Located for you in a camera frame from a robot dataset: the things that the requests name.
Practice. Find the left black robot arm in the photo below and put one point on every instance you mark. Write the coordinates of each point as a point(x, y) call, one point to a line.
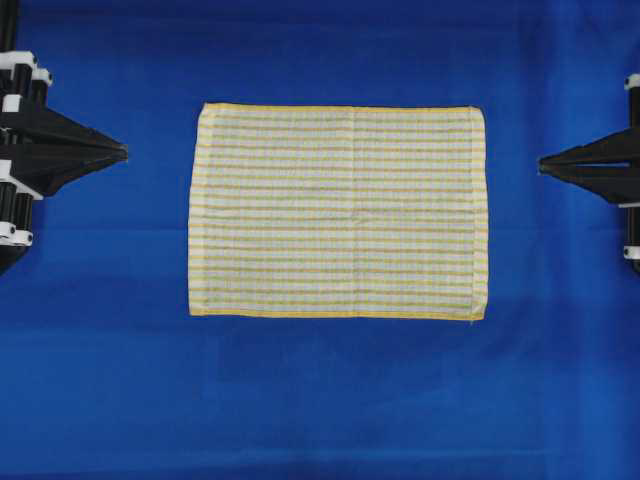
point(21, 74)

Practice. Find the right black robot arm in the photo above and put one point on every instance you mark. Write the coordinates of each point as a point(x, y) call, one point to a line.
point(631, 247)

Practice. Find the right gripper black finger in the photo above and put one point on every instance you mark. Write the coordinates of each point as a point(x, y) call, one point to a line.
point(616, 185)
point(619, 147)

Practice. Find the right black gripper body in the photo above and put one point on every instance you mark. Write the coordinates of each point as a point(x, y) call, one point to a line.
point(633, 160)

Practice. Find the blue table cloth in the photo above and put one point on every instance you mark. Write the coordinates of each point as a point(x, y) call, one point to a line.
point(106, 375)

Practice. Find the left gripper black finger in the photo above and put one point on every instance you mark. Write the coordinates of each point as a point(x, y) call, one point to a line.
point(50, 170)
point(48, 127)

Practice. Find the yellow white striped towel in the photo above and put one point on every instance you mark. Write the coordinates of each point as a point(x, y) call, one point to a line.
point(339, 212)

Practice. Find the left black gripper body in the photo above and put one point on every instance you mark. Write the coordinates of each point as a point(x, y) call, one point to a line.
point(24, 123)

